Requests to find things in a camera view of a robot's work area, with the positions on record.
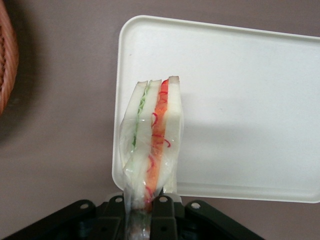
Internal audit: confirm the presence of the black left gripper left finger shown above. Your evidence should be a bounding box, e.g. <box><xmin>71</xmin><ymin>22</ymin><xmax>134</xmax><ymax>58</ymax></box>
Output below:
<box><xmin>4</xmin><ymin>195</ymin><xmax>126</xmax><ymax>240</ymax></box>

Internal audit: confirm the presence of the triangle sandwich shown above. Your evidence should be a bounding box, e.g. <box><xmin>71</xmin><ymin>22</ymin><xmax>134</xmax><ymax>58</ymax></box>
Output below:
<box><xmin>119</xmin><ymin>74</ymin><xmax>186</xmax><ymax>240</ymax></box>

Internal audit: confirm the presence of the brown round wicker basket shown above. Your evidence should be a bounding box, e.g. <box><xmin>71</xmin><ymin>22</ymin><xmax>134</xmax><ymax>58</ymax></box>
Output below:
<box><xmin>0</xmin><ymin>0</ymin><xmax>21</xmax><ymax>117</ymax></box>

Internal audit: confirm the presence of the cream plastic tray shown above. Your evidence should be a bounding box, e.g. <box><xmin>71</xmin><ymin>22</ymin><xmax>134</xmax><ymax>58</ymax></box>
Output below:
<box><xmin>110</xmin><ymin>14</ymin><xmax>320</xmax><ymax>206</ymax></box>

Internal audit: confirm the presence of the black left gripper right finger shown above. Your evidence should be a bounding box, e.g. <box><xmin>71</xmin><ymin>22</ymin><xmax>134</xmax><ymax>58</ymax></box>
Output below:
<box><xmin>151</xmin><ymin>194</ymin><xmax>264</xmax><ymax>240</ymax></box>

